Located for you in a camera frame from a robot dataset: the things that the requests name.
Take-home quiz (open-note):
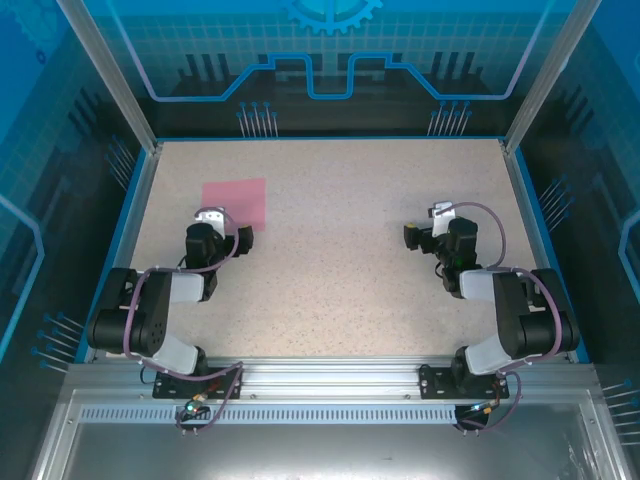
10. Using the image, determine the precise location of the aluminium enclosure post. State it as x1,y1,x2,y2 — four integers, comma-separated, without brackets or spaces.
502,0,605,154
55,0,164,154

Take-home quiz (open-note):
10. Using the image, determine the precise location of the aluminium side rail blue trim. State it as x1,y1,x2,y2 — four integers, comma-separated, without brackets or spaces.
74,142,162,365
499,139,592,365

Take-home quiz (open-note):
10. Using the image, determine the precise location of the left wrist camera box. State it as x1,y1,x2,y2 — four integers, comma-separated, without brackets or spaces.
193,207,227,234

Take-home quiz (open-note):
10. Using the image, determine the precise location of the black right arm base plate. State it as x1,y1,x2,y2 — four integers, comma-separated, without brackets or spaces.
418,363,512,400

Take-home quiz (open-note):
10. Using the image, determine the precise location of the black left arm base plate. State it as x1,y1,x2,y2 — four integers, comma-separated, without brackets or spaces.
152,366,245,400

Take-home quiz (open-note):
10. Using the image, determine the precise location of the grey metal panel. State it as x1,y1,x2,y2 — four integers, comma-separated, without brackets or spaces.
29,389,631,480

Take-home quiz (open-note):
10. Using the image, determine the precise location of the long aluminium mounting rail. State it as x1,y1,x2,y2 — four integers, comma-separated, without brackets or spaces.
64,355,599,401

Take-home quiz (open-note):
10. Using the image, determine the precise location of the slotted grey cable duct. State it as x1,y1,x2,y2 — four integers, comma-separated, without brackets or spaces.
78,405,460,425

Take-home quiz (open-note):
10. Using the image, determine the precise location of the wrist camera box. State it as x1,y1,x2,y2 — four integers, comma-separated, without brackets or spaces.
431,201,457,239
193,207,227,234

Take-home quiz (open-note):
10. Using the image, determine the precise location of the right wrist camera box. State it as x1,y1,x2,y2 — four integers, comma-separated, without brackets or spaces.
431,201,457,239

